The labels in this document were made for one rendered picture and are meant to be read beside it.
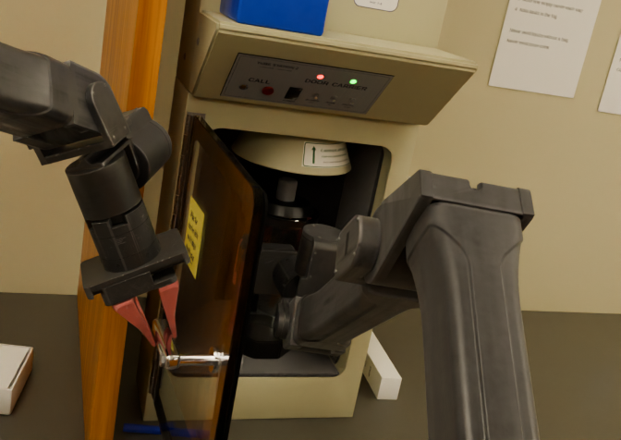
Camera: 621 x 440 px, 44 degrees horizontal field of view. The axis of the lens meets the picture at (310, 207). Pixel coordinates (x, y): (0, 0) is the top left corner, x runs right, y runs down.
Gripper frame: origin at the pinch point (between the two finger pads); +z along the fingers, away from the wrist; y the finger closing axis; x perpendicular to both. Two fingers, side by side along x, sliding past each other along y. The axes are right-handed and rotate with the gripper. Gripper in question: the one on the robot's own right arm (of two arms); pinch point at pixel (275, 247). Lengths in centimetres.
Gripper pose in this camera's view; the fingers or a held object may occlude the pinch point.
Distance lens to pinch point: 114.6
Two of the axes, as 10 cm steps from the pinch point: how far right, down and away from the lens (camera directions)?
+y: -9.4, -0.7, -3.4
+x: -1.9, 9.3, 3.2
